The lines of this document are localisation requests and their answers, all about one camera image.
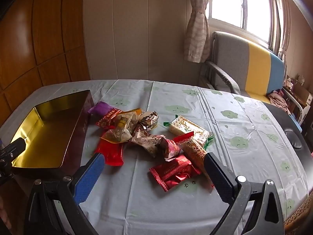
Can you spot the shiny red square packet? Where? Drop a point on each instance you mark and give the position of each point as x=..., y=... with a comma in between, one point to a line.
x=174, y=173

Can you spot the window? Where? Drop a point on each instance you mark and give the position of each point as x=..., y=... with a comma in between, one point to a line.
x=234, y=2

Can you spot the pale printed tablecloth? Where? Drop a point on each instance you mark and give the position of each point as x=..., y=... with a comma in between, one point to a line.
x=159, y=200

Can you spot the brown sesame drink packet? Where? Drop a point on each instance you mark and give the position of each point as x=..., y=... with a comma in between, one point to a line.
x=149, y=120

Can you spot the pink clothes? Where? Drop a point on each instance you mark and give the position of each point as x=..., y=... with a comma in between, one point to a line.
x=278, y=100

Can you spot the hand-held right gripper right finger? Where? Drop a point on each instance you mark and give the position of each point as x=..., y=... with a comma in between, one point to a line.
x=220, y=180

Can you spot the beige checked curtain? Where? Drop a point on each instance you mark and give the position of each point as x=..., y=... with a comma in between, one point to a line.
x=196, y=29

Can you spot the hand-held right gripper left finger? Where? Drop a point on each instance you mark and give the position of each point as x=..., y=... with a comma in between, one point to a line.
x=89, y=178

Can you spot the gold tin box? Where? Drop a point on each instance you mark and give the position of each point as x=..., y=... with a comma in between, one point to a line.
x=49, y=132

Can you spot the black office chair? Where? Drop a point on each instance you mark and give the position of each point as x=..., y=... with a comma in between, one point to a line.
x=293, y=139

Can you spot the beige nut snack packet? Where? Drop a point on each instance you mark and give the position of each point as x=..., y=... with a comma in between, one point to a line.
x=124, y=124
x=115, y=135

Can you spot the pink patterned curtain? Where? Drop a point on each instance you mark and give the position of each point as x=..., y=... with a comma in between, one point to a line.
x=283, y=29

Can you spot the purple snack packet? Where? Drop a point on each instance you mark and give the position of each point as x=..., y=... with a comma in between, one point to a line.
x=101, y=108

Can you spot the long orange cartoon packet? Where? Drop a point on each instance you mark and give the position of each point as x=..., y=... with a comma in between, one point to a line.
x=195, y=151

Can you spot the wooden wardrobe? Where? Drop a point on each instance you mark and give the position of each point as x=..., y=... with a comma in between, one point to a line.
x=49, y=29

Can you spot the grey yellow blue armchair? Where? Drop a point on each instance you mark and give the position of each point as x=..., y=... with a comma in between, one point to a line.
x=234, y=53

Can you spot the cracker packet with green ends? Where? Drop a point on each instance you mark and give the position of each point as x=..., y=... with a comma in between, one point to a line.
x=188, y=128

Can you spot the white brown pastry packet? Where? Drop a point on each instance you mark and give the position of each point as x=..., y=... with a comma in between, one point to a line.
x=146, y=143

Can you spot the dark red pastry packet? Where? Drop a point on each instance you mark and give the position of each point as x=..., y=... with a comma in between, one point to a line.
x=171, y=149

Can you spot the red label snack packet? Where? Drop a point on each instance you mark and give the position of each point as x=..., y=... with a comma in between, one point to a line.
x=106, y=120

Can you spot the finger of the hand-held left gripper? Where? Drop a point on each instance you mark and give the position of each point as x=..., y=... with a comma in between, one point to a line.
x=13, y=149

